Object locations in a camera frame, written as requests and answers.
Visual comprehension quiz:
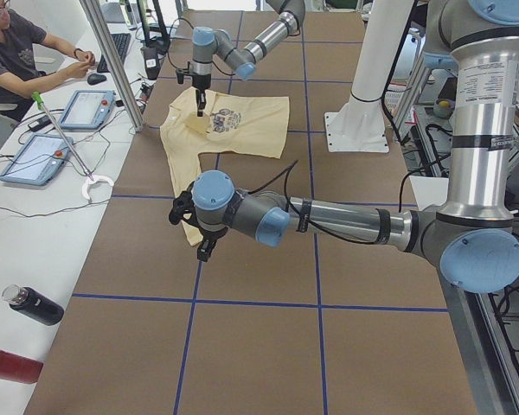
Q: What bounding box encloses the far blue teach pendant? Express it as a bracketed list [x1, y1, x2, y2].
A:
[59, 90, 115, 131]

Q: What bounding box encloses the black power adapter box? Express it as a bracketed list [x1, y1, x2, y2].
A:
[141, 46, 161, 80]

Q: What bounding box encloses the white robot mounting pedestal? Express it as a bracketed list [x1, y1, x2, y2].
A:
[324, 0, 416, 153]

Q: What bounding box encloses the black computer mouse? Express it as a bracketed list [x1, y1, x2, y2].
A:
[86, 73, 107, 86]

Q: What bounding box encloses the black keyboard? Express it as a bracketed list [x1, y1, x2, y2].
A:
[96, 32, 132, 73]

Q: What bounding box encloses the cream long-sleeve printed shirt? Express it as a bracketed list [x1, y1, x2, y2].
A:
[159, 86, 291, 247]

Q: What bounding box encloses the seated person in grey shirt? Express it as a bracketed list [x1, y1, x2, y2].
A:
[0, 1, 95, 121]

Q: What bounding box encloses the blue teach pendant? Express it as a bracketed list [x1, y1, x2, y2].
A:
[59, 90, 115, 131]
[0, 133, 71, 187]

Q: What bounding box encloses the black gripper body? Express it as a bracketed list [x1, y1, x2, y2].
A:
[193, 73, 211, 91]
[189, 218, 228, 243]

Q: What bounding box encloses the black water bottle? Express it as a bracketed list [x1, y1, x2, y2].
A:
[2, 284, 64, 326]

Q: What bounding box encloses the near blue teach pendant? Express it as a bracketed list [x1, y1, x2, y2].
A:
[0, 133, 71, 187]

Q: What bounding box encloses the black monitor stand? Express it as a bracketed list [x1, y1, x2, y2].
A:
[136, 0, 170, 55]

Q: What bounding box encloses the reach grabber stick tool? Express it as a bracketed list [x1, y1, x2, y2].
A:
[31, 92, 114, 203]

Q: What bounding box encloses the red cylinder bottle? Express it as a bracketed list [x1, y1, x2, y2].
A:
[0, 349, 43, 384]

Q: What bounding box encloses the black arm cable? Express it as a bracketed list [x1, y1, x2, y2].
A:
[246, 159, 386, 243]

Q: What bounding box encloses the aluminium frame post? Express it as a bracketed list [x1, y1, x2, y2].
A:
[80, 0, 144, 132]

